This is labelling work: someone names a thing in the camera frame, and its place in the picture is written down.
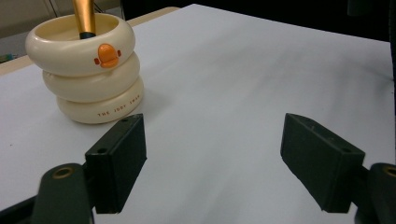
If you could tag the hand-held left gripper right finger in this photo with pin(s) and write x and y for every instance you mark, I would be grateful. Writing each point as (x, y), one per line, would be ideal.
(323, 168)

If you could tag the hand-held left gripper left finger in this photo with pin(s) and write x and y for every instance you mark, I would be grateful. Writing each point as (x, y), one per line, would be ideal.
(120, 168)

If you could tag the cream ringed brush holder cup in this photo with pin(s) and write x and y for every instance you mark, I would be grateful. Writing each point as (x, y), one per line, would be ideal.
(77, 62)

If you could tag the gold and black makeup brush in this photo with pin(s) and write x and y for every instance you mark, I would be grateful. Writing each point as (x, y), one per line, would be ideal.
(84, 18)

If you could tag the white table sheet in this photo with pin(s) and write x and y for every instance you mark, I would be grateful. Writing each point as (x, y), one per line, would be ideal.
(224, 93)

